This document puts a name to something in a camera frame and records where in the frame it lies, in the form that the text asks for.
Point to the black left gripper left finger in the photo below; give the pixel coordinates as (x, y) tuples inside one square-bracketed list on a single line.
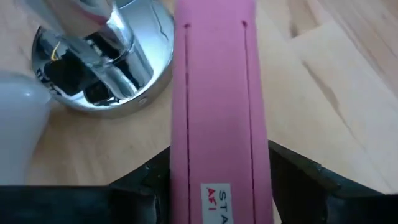
[(77, 205)]

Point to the white reflector lightbulb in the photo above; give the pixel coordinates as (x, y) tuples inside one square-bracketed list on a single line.
[(18, 124)]

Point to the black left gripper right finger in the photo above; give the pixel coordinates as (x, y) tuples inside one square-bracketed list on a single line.
[(311, 199)]

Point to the pink stapler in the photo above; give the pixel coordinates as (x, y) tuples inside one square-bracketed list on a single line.
[(217, 93)]

